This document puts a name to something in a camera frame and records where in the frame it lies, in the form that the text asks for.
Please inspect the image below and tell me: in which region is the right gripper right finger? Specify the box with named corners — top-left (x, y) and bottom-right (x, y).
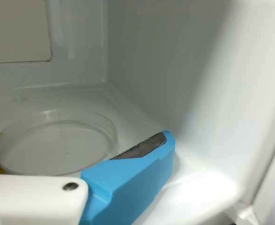
top-left (80, 130), bottom-right (176, 225)

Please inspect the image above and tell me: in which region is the white incubator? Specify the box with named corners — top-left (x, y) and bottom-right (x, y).
top-left (0, 0), bottom-right (275, 225)

